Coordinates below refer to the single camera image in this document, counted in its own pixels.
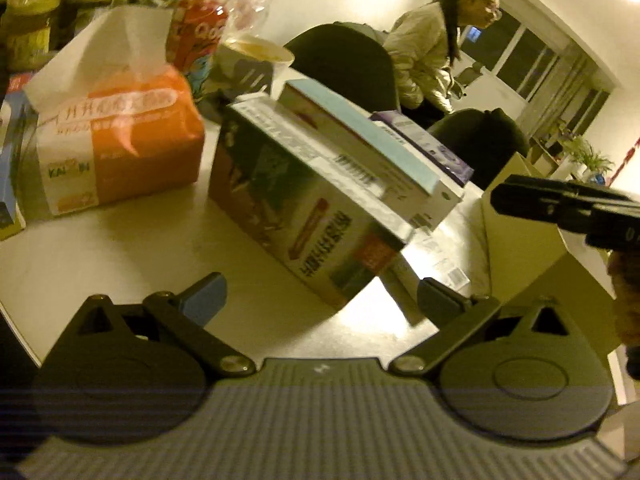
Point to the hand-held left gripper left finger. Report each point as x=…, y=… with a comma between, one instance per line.
x=207, y=296

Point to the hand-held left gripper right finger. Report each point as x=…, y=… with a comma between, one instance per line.
x=439, y=299

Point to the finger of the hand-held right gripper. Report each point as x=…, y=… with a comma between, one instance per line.
x=530, y=205

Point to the white barcode label box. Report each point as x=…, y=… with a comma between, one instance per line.
x=440, y=260

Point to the large beige cardboard box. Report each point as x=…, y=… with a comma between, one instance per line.
x=520, y=270

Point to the purple medicine box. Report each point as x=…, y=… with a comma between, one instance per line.
x=430, y=145

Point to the green medicine box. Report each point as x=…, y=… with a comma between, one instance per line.
x=300, y=220

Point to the teal topped white box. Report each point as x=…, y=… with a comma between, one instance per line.
x=360, y=130

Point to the blue medicine box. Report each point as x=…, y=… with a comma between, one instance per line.
x=10, y=160

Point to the white marble desktop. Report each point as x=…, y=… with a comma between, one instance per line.
x=125, y=260

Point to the person's right hand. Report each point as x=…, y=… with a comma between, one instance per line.
x=625, y=295

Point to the potted green plant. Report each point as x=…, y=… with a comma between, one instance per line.
x=590, y=160

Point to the dark green chair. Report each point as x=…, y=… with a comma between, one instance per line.
x=480, y=140
x=345, y=65

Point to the window curtain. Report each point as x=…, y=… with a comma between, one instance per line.
x=570, y=90

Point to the grey office chair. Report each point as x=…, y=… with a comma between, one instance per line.
x=467, y=77

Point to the orange tissue pack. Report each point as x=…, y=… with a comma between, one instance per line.
x=140, y=150

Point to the dark window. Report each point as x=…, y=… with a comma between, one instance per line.
x=505, y=45

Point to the black phone stand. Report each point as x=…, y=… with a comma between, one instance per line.
x=250, y=77

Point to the red label drink bottle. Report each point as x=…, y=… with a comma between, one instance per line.
x=200, y=45

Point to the glass jar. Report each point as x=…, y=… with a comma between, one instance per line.
x=30, y=35

